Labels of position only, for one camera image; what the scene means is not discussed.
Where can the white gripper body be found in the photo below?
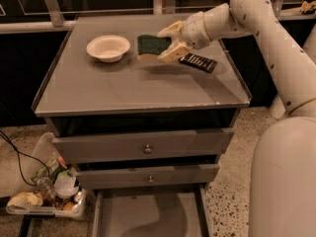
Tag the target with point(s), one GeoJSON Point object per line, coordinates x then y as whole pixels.
{"type": "Point", "coordinates": [193, 31]}

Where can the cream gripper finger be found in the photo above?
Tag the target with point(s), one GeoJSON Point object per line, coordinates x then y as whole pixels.
{"type": "Point", "coordinates": [173, 51]}
{"type": "Point", "coordinates": [173, 31]}

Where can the green yellow sponge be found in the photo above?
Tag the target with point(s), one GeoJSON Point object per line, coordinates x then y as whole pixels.
{"type": "Point", "coordinates": [151, 46]}

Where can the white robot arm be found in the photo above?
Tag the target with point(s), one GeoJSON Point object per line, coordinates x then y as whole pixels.
{"type": "Point", "coordinates": [283, 174]}

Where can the grey drawer cabinet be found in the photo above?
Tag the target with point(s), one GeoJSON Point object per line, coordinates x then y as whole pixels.
{"type": "Point", "coordinates": [83, 96]}

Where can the grey top drawer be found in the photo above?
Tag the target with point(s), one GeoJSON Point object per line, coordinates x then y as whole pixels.
{"type": "Point", "coordinates": [142, 145]}

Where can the grey drawer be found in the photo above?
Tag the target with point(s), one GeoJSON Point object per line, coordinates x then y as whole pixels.
{"type": "Point", "coordinates": [142, 145]}
{"type": "Point", "coordinates": [147, 177]}
{"type": "Point", "coordinates": [166, 211]}

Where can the grey middle drawer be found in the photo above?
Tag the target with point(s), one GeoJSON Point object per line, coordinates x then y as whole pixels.
{"type": "Point", "coordinates": [147, 177]}

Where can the grey bottom drawer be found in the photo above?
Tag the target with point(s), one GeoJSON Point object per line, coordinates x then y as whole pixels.
{"type": "Point", "coordinates": [166, 211]}

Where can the white paper bowl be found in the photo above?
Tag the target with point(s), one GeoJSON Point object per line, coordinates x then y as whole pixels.
{"type": "Point", "coordinates": [108, 49]}

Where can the yellow item on railing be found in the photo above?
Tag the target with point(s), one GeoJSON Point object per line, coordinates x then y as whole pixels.
{"type": "Point", "coordinates": [308, 7]}

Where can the grey metal railing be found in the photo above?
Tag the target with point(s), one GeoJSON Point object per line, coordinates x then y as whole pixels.
{"type": "Point", "coordinates": [48, 26]}

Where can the white cup in bin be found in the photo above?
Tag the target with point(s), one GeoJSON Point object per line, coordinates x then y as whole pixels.
{"type": "Point", "coordinates": [65, 187]}

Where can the clear plastic bin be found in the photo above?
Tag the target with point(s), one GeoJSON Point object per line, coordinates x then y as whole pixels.
{"type": "Point", "coordinates": [40, 172]}

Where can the banana peel in bin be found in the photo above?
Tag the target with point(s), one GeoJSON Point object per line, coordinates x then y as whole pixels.
{"type": "Point", "coordinates": [25, 200]}

